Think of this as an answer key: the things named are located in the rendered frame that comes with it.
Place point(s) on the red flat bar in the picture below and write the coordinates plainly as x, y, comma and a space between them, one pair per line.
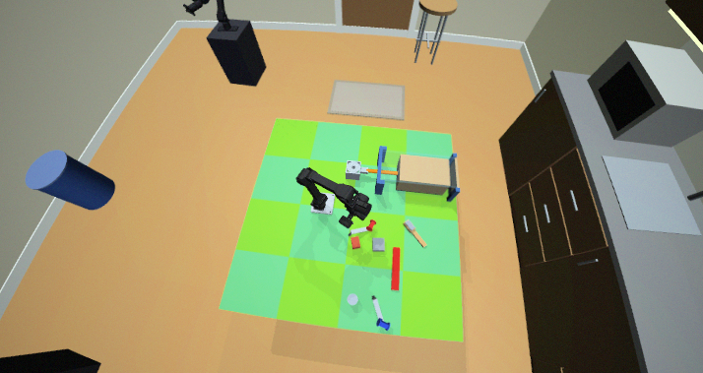
395, 268

